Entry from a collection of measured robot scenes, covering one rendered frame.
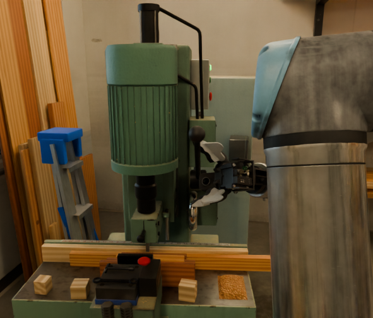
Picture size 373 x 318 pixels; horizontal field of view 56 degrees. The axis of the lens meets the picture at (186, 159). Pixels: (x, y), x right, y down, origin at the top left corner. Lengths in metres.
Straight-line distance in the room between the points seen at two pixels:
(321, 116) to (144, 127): 0.51
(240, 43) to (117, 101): 2.44
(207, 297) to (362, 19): 2.78
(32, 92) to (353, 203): 2.38
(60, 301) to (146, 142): 0.44
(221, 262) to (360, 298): 0.64
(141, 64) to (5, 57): 1.65
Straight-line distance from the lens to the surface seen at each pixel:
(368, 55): 0.42
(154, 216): 0.94
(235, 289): 0.94
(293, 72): 0.40
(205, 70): 1.15
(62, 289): 1.01
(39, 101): 2.62
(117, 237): 1.45
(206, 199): 0.79
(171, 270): 0.94
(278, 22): 3.23
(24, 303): 1.01
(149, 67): 0.81
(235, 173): 0.80
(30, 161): 2.33
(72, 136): 1.76
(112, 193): 3.71
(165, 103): 0.83
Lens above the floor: 1.45
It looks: 15 degrees down
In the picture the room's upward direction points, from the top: straight up
